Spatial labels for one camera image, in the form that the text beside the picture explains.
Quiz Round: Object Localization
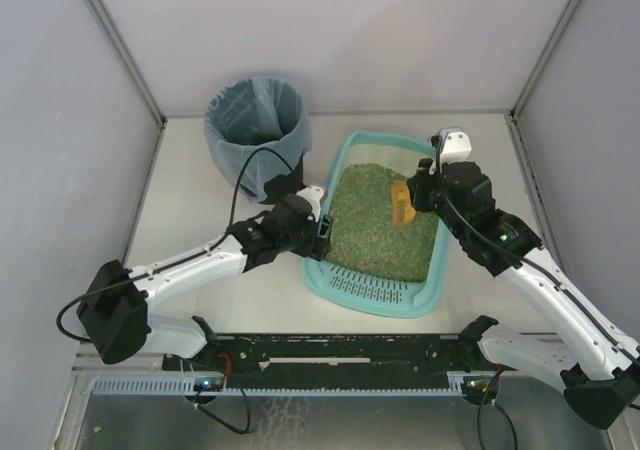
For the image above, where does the orange litter scoop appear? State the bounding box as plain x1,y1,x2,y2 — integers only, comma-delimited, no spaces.
391,181,416,227

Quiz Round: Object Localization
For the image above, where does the teal litter box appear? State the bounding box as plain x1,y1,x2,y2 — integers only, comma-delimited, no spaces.
301,131,449,319

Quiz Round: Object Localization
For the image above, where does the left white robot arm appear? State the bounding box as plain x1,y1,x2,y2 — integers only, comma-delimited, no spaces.
76,186,332,365

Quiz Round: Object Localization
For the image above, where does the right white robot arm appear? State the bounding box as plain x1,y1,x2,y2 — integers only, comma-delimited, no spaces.
407,158,639,430

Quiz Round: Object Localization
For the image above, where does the green cat litter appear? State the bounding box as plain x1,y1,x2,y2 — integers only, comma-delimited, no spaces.
326,164,438,282

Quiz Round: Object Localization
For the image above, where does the black trash bin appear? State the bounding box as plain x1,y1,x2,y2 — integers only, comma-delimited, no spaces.
260,154,305,205

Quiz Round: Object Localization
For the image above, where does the blue plastic bin liner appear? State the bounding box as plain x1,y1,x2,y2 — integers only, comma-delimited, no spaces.
204,77,312,204

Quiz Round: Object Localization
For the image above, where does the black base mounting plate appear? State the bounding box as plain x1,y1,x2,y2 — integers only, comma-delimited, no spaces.
162,333,496,386

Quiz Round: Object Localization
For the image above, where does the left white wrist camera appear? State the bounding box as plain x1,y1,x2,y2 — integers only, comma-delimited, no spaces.
296,185,326,222

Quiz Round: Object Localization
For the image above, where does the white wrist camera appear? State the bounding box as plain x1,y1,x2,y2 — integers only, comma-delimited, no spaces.
431,127,472,164
296,185,326,222

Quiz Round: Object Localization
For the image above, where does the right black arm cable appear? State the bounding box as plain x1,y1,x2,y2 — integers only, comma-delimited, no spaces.
432,134,640,366

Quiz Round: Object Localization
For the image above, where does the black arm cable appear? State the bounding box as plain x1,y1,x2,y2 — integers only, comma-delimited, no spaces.
432,134,640,366
55,145,301,342

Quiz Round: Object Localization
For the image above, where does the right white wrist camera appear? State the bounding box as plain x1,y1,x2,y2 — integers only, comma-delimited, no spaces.
431,127,472,164

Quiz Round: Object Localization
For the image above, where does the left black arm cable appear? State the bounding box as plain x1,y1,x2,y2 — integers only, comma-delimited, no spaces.
55,145,301,342

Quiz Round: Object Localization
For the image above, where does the blue slotted cable duct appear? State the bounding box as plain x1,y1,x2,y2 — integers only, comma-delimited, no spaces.
92,374,491,397

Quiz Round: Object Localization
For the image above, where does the right base black cable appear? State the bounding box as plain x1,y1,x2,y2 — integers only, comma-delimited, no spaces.
464,369,519,450

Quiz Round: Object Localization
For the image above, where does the base black cable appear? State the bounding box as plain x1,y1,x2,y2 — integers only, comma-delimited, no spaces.
192,359,251,435
464,369,519,450

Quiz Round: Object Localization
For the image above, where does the left base black cable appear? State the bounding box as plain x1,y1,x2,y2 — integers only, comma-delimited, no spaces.
192,359,251,435

